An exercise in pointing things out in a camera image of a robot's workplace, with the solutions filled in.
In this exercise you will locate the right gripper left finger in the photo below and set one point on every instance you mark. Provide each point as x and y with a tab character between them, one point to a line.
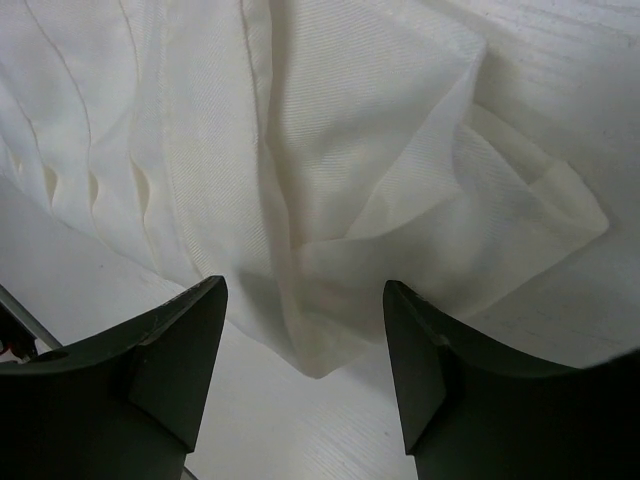
126	403

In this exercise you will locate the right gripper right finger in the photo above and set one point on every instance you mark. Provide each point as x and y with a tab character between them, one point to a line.
474	408

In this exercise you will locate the white skirt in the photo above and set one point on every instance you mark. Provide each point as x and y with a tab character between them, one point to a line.
306	151

